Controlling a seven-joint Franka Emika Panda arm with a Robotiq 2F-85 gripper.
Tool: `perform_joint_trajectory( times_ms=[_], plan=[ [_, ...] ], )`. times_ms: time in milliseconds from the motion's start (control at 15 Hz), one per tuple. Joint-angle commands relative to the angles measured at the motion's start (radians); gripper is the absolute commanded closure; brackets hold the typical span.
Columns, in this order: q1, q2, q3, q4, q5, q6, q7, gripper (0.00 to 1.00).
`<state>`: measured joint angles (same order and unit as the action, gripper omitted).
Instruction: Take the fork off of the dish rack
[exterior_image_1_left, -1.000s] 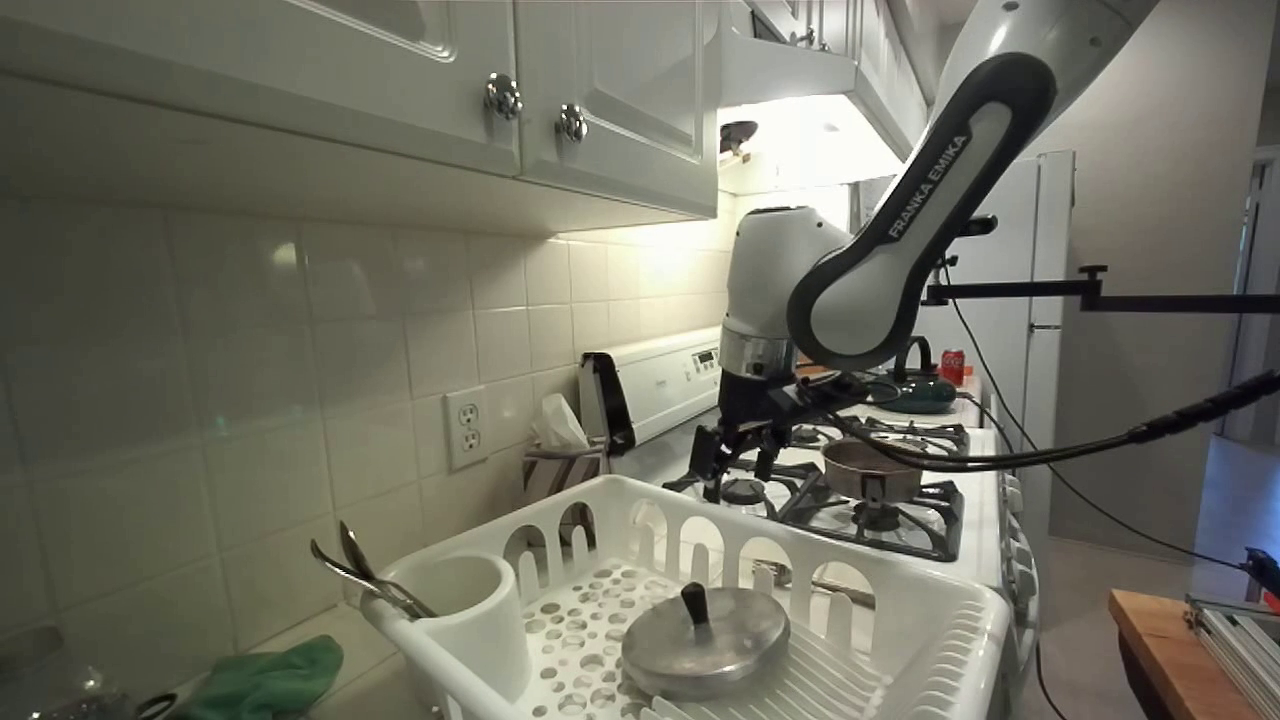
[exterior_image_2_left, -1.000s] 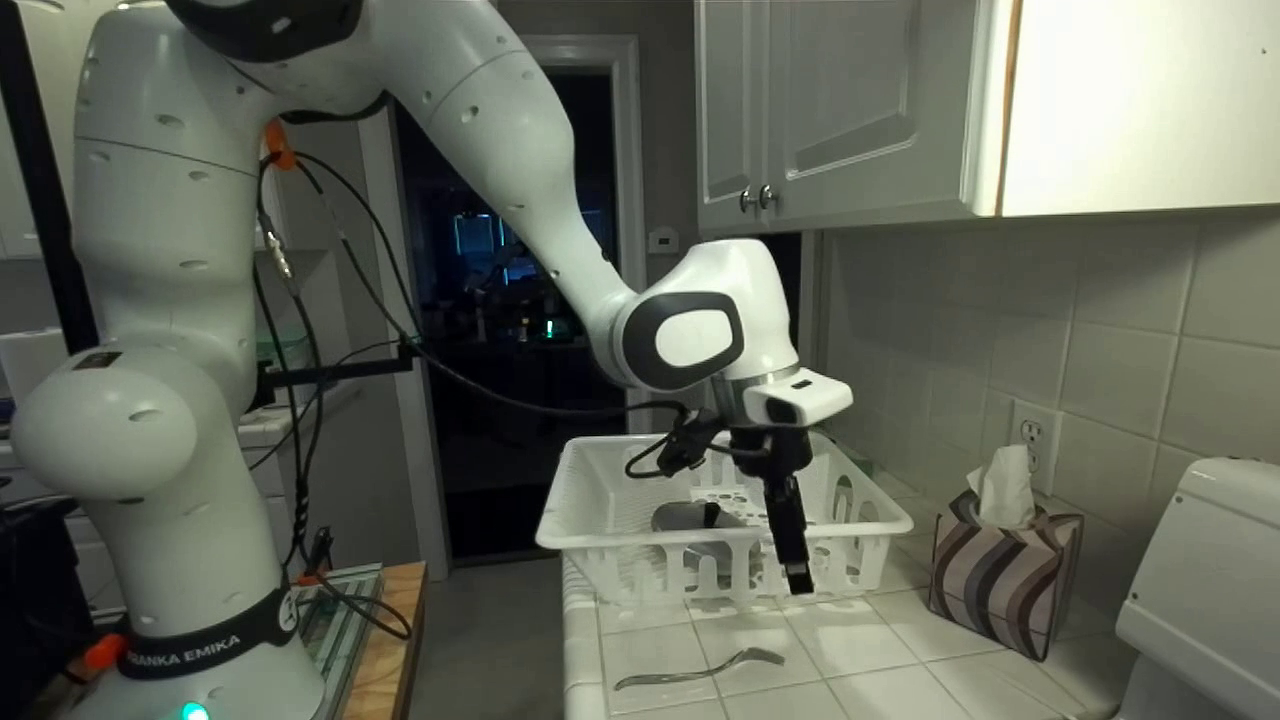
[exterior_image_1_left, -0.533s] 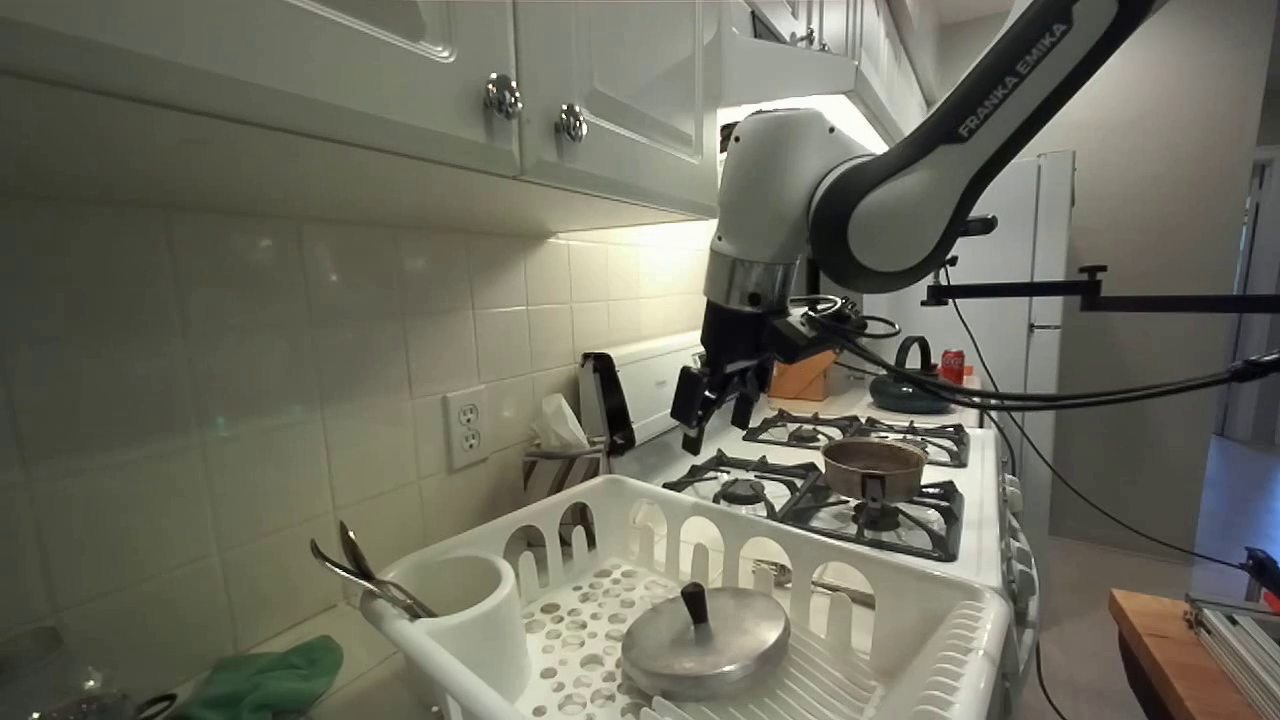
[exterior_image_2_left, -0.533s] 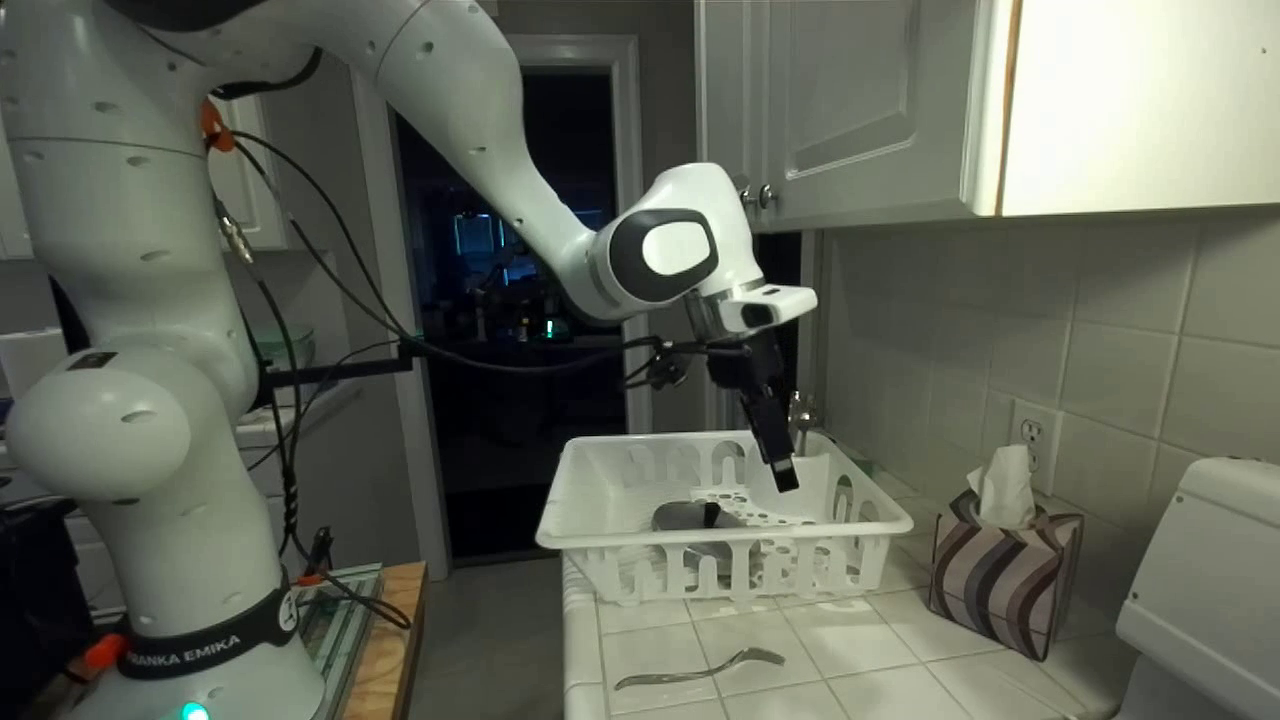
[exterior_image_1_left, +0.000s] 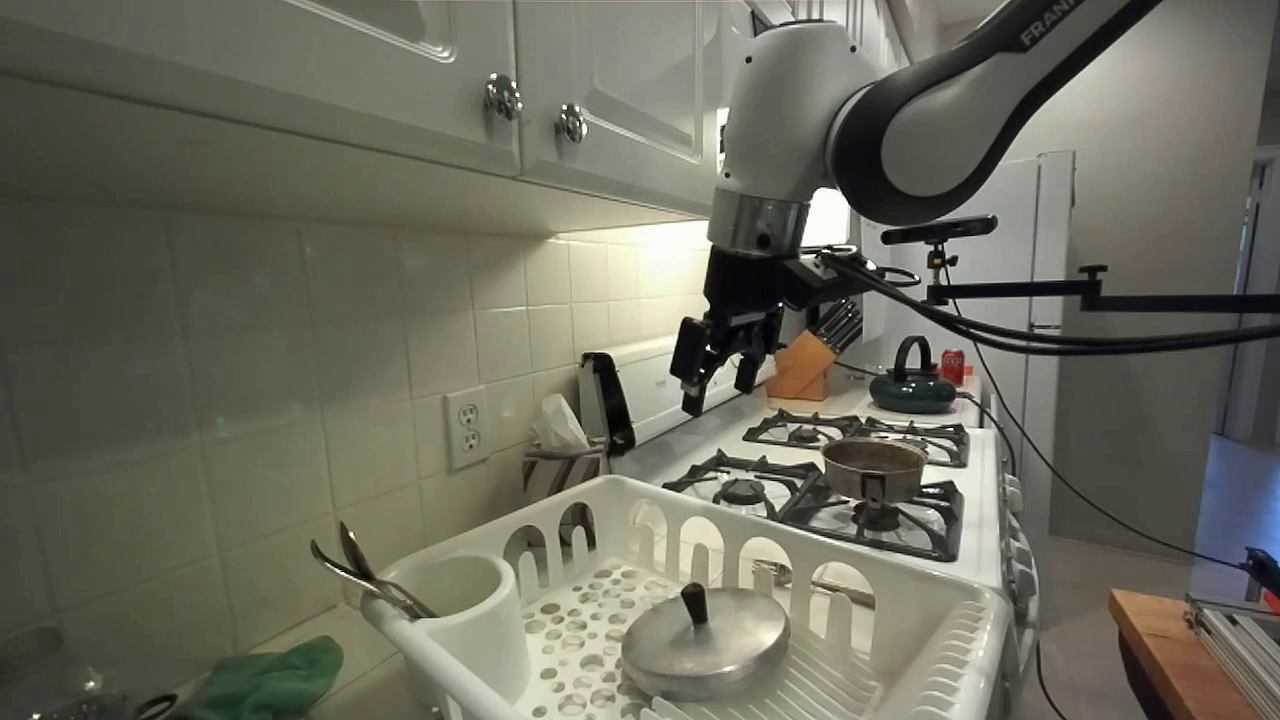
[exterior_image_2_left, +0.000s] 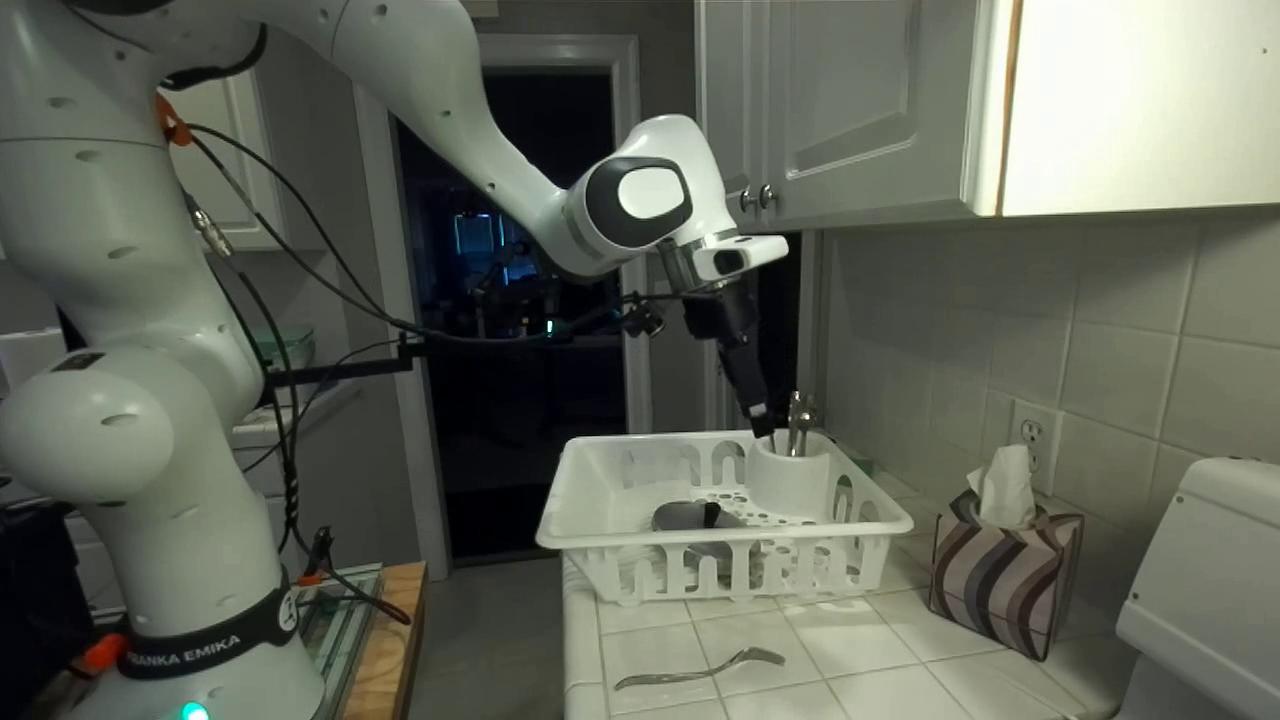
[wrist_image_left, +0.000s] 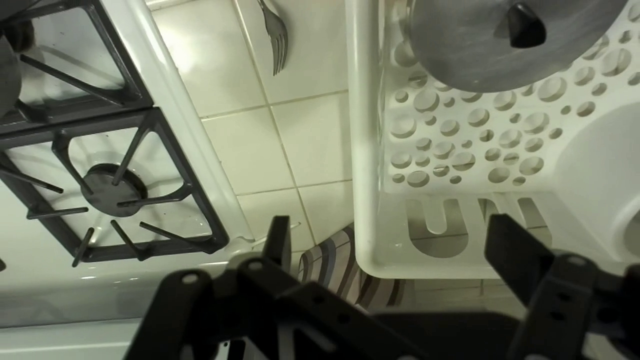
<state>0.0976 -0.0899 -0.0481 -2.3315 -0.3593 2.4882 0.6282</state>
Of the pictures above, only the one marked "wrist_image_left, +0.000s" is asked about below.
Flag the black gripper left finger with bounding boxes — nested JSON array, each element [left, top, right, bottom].
[[124, 213, 427, 360]]

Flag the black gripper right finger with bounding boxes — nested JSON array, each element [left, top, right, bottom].
[[481, 212, 600, 360]]

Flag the silver metal spoons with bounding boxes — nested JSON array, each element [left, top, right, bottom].
[[257, 0, 291, 77]]

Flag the white plastic dish rack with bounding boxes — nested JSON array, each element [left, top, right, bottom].
[[344, 0, 640, 284]]

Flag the black stove grate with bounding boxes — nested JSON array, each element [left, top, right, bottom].
[[0, 0, 233, 268]]

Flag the white gas stove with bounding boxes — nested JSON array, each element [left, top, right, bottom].
[[0, 0, 257, 360]]

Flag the metal pot lid black knob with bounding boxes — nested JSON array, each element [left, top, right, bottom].
[[404, 0, 629, 94]]

